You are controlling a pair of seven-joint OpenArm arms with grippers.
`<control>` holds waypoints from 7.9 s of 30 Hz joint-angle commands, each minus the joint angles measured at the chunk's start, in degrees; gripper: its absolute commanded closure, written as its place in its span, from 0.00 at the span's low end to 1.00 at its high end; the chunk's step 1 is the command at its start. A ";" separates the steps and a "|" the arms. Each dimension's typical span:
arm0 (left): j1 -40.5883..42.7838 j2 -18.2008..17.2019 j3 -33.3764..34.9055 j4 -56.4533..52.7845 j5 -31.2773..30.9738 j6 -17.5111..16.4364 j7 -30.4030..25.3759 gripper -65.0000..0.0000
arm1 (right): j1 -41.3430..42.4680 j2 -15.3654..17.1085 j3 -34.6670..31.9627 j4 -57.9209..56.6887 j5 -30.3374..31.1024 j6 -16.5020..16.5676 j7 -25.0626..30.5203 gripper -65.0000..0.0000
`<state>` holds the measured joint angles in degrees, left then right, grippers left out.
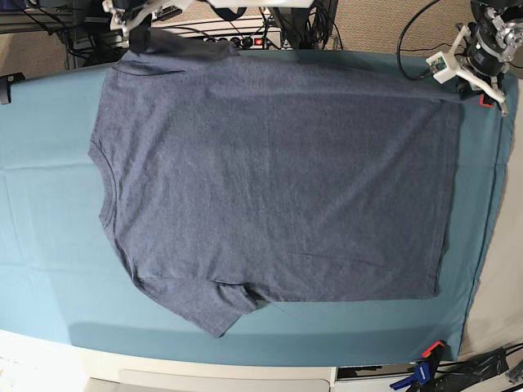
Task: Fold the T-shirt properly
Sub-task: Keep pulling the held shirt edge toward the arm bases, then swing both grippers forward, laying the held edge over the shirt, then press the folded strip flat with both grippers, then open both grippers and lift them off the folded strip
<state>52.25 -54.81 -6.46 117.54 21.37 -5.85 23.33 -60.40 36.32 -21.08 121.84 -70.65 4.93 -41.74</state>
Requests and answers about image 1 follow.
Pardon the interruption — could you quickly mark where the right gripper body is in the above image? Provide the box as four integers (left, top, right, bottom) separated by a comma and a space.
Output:
101, 0, 191, 47

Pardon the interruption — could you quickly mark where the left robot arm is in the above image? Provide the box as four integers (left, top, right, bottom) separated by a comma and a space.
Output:
449, 1, 522, 116

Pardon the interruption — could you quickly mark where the orange black clamp top right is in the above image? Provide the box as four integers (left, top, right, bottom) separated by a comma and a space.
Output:
479, 94, 495, 109

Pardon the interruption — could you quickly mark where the black plastic bag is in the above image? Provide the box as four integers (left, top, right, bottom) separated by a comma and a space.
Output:
433, 348, 509, 392

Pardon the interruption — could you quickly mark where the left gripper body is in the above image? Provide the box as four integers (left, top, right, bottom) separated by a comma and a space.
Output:
449, 23, 509, 116

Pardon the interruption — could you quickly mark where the blue orange clamp bottom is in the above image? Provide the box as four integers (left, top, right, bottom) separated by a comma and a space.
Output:
390, 341, 446, 391

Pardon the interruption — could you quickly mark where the blue-grey heathered T-shirt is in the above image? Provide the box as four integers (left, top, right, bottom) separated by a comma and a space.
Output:
88, 30, 460, 337

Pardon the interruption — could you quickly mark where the black clamp left edge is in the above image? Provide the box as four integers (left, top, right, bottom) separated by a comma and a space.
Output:
0, 72, 25, 105

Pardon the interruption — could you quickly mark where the teal table cloth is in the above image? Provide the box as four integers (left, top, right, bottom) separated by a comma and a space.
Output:
1, 65, 521, 367

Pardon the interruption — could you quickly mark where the aluminium frame rail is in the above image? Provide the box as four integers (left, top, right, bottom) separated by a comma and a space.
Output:
1, 9, 75, 34

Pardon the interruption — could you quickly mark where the power strip with red switch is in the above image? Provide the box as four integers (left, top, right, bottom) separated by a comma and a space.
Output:
203, 31, 283, 50

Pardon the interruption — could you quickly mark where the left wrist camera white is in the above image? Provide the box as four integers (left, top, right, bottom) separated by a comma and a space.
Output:
426, 51, 459, 84

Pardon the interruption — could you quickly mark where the camera black cable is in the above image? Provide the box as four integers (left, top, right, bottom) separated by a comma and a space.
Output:
396, 0, 432, 80

